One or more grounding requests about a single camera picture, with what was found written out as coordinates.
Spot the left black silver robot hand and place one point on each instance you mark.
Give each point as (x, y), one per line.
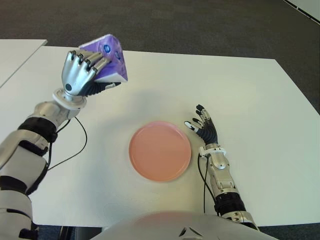
(75, 75)

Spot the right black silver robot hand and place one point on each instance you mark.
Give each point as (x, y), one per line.
(208, 132)

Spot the purple tissue paper pack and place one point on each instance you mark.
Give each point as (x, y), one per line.
(112, 65)

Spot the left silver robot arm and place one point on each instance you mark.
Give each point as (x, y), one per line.
(22, 150)

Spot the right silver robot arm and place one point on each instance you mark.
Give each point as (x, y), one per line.
(225, 180)

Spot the pink round plate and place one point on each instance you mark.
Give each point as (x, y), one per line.
(160, 152)

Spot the white side table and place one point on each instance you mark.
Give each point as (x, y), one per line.
(15, 55)

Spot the silver robot torso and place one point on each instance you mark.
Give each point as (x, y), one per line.
(150, 227)

